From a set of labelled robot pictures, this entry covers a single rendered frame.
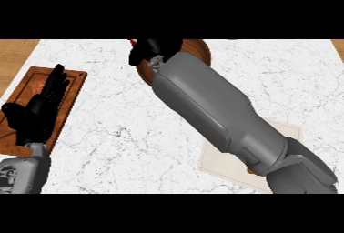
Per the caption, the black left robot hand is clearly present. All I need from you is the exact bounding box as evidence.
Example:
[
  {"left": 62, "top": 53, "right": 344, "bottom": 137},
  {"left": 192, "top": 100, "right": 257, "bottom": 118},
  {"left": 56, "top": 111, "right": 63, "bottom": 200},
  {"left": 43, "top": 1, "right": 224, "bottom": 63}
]
[{"left": 0, "top": 63, "right": 72, "bottom": 146}]

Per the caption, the brown wooden cutting board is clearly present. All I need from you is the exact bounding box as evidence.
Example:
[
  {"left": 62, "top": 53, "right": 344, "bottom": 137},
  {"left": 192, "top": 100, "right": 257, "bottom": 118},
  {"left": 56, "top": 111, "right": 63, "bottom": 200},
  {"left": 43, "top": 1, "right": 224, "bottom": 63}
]
[{"left": 0, "top": 66, "right": 89, "bottom": 158}]

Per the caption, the pale beige placemat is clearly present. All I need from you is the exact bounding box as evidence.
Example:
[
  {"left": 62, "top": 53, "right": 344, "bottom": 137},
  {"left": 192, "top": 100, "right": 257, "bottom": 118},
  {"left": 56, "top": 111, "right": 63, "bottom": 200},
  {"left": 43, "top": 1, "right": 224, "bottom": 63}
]
[{"left": 196, "top": 116, "right": 304, "bottom": 194}]

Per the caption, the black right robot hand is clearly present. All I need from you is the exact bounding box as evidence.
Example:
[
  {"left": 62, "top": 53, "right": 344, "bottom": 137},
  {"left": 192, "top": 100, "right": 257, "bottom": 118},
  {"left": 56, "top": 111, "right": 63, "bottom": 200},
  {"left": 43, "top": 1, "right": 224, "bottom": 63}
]
[{"left": 127, "top": 38, "right": 185, "bottom": 67}]

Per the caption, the brown wooden bowl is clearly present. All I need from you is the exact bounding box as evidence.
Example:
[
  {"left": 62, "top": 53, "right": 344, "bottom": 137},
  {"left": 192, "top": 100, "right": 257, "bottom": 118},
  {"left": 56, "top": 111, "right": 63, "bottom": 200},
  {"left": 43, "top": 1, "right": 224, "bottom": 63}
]
[{"left": 136, "top": 38, "right": 213, "bottom": 86}]

